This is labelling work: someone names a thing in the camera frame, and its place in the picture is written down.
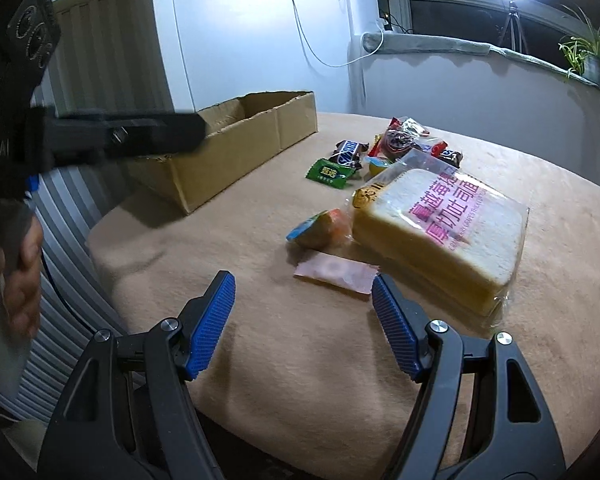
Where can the white ribbed radiator cover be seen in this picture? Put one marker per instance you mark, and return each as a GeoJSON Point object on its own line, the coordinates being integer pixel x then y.
{"type": "Point", "coordinates": [103, 62]}

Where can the packaged sliced toast bread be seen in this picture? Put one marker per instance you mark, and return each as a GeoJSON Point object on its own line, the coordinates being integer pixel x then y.
{"type": "Point", "coordinates": [457, 234]}

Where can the black light tripod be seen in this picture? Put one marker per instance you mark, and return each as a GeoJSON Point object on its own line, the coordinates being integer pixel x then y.
{"type": "Point", "coordinates": [512, 34]}

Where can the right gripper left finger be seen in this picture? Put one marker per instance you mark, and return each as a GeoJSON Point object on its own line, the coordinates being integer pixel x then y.
{"type": "Point", "coordinates": [125, 412]}

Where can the potted green plant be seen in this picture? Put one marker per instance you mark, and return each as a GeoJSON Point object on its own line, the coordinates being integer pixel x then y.
{"type": "Point", "coordinates": [582, 52]}

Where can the small yellow jelly cup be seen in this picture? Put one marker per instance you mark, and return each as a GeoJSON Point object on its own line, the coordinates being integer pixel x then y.
{"type": "Point", "coordinates": [376, 165]}

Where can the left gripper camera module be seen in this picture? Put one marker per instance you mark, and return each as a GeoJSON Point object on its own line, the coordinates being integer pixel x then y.
{"type": "Point", "coordinates": [29, 35]}

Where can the green candy packet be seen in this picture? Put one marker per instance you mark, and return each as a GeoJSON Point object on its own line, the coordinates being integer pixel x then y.
{"type": "Point", "coordinates": [330, 173]}

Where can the grey window sill cloth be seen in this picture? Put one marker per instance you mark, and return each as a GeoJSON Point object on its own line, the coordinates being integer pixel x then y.
{"type": "Point", "coordinates": [384, 43]}

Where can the dark chocolate bar wrapper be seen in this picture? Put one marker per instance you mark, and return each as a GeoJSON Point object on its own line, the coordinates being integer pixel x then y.
{"type": "Point", "coordinates": [348, 153]}

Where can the person's left hand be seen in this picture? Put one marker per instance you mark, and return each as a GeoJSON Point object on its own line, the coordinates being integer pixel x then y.
{"type": "Point", "coordinates": [22, 293]}

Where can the pink snack packet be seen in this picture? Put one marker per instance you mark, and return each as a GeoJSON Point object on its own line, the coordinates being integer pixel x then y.
{"type": "Point", "coordinates": [347, 274]}

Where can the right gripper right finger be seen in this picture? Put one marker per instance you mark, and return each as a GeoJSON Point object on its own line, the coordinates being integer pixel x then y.
{"type": "Point", "coordinates": [510, 432]}

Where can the clear bag of dates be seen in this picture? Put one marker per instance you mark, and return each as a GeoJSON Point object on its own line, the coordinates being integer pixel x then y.
{"type": "Point", "coordinates": [403, 135]}

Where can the brown cardboard box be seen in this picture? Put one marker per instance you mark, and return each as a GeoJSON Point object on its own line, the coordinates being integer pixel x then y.
{"type": "Point", "coordinates": [244, 133]}

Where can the white cabinet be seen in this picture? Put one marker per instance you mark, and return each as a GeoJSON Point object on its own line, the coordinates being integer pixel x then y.
{"type": "Point", "coordinates": [213, 50]}

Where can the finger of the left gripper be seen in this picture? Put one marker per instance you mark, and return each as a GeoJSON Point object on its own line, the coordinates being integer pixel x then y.
{"type": "Point", "coordinates": [95, 138]}

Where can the small dark chocolate wrapper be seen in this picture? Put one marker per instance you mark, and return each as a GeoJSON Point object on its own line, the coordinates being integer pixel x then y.
{"type": "Point", "coordinates": [452, 158]}

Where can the beige table cloth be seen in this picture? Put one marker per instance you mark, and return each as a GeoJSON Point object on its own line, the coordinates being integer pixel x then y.
{"type": "Point", "coordinates": [304, 371]}

